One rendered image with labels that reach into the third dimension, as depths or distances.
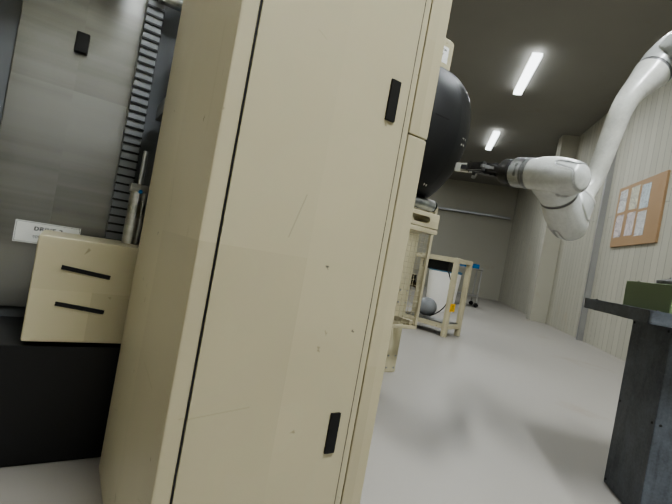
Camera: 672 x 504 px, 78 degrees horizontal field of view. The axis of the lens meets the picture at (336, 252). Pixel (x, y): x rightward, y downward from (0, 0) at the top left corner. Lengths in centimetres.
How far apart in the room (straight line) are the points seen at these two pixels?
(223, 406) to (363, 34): 65
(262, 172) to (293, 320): 24
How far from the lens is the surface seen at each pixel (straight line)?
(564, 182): 125
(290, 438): 78
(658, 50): 164
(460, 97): 167
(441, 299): 690
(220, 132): 64
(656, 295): 171
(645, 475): 174
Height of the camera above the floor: 66
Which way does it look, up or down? level
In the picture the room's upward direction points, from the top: 10 degrees clockwise
